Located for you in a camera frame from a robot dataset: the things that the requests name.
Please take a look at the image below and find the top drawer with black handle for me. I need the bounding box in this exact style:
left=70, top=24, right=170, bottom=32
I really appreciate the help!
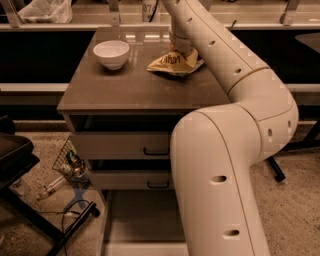
left=70, top=132, right=170, bottom=160

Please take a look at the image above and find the open bottom drawer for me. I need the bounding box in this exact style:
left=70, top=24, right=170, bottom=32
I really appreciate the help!
left=100, top=190, right=189, bottom=256

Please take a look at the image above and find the black metal stand left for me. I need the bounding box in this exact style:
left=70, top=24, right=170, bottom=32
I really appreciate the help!
left=0, top=120, right=102, bottom=256

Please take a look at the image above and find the clear plastic bottle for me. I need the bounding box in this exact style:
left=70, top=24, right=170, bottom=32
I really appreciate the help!
left=37, top=176, right=67, bottom=200

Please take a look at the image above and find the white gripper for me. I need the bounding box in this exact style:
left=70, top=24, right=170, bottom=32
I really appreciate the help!
left=169, top=31, right=192, bottom=54

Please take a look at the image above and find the white ceramic bowl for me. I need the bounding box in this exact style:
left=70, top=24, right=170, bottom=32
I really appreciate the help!
left=93, top=40, right=130, bottom=70

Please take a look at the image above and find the wire mesh basket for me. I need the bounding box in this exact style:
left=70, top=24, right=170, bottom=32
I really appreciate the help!
left=52, top=138, right=89, bottom=183

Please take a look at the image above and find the brown yellow chip bag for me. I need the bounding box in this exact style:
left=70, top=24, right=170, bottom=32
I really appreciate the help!
left=147, top=44, right=204, bottom=77

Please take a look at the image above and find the drawer with black handle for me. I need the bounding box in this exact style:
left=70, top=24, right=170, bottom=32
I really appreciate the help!
left=70, top=132, right=170, bottom=160
left=88, top=170, right=173, bottom=190

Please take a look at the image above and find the white plastic bag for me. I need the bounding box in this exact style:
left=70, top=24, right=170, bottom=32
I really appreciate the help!
left=18, top=0, right=73, bottom=24

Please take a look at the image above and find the middle drawer with black handle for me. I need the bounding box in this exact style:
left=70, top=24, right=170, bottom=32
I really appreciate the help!
left=88, top=170, right=173, bottom=190

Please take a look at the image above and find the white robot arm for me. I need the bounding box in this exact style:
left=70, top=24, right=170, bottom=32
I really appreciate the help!
left=162, top=0, right=298, bottom=256

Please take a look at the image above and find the black metal stand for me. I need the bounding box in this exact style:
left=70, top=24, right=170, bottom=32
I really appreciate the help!
left=265, top=119, right=320, bottom=183
left=0, top=120, right=102, bottom=256

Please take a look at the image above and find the black cable on floor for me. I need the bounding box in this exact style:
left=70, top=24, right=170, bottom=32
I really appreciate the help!
left=36, top=199, right=92, bottom=256

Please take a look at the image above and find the grey drawer cabinet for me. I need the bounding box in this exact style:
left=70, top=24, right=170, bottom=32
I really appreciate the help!
left=56, top=25, right=232, bottom=201

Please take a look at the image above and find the black metal stand right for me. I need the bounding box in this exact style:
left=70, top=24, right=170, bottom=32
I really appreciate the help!
left=265, top=119, right=320, bottom=183

